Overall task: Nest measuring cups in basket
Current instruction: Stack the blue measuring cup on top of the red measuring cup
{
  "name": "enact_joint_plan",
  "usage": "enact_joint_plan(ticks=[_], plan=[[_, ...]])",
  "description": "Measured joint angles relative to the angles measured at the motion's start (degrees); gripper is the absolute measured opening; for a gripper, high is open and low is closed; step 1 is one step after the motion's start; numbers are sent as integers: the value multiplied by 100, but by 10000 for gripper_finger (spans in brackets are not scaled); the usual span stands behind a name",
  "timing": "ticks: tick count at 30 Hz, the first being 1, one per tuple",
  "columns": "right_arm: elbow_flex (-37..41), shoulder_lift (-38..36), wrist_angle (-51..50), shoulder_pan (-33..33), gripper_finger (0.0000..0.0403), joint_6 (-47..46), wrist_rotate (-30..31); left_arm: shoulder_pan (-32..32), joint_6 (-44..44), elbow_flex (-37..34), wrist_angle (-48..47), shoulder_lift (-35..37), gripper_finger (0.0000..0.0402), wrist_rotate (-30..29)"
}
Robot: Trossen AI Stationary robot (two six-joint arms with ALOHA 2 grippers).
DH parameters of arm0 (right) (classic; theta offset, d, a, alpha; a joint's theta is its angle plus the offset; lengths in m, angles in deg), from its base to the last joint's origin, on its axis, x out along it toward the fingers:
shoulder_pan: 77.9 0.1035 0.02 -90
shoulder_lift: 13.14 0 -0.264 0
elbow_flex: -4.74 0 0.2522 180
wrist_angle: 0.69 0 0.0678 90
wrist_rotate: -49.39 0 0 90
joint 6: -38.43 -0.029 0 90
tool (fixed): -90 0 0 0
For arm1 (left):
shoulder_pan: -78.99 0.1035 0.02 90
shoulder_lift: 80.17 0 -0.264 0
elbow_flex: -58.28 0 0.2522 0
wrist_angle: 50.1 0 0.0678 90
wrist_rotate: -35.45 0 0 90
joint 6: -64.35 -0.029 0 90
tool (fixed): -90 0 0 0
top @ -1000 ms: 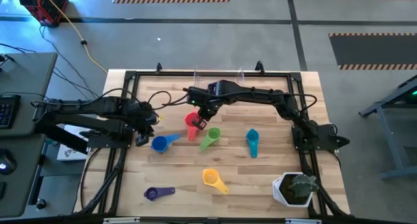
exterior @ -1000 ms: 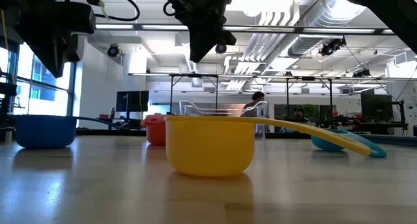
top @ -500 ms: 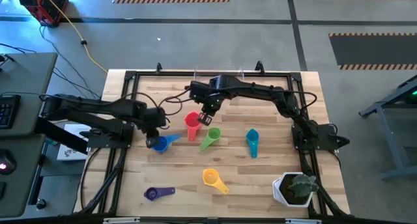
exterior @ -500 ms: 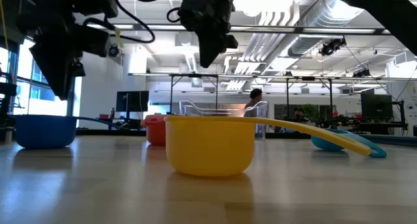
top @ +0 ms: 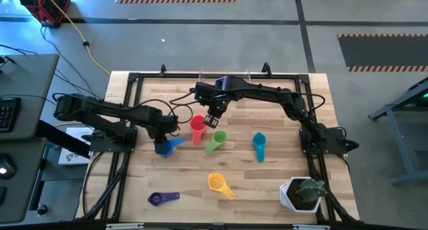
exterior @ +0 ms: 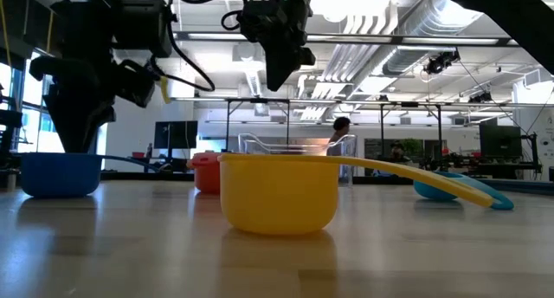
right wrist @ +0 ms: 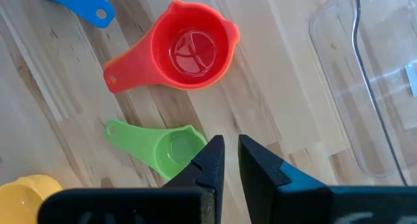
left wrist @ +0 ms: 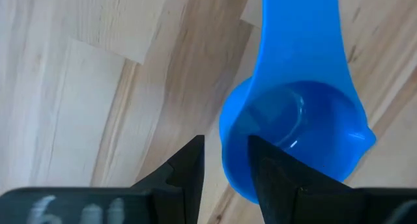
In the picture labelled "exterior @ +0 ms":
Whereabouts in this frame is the green potted plant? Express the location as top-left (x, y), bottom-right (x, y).
top-left (400, 137), bottom-right (425, 160)

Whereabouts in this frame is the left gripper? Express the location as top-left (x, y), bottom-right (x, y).
top-left (29, 55), bottom-right (119, 154)

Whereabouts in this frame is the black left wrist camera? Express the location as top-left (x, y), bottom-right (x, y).
top-left (115, 60), bottom-right (158, 110)

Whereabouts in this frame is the clear plastic basket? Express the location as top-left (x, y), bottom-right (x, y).
top-left (236, 132), bottom-right (358, 186)

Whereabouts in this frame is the teal measuring cup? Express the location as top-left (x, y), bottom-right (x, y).
top-left (412, 171), bottom-right (515, 211)

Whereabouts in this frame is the black ceiling camera rig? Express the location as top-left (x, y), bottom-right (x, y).
top-left (422, 49), bottom-right (462, 76)

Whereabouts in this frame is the yellow measuring cup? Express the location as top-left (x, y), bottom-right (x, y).
top-left (217, 153), bottom-right (496, 236)

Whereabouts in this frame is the pink-red measuring cup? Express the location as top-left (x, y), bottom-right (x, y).
top-left (186, 152), bottom-right (222, 195)

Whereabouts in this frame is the person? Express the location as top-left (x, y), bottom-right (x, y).
top-left (387, 141), bottom-right (408, 163)
top-left (326, 115), bottom-right (352, 157)

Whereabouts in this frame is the dark blue measuring cup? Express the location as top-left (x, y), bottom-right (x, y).
top-left (19, 152), bottom-right (164, 199)

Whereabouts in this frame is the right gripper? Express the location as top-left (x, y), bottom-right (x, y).
top-left (235, 0), bottom-right (317, 93)

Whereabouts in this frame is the black computer monitor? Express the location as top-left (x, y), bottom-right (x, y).
top-left (479, 123), bottom-right (523, 159)
top-left (153, 120), bottom-right (199, 151)

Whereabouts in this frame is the small yellow tag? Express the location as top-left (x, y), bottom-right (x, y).
top-left (159, 75), bottom-right (173, 105)

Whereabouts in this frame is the black metal gantry frame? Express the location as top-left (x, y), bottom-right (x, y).
top-left (224, 97), bottom-right (291, 152)
top-left (379, 100), bottom-right (443, 160)

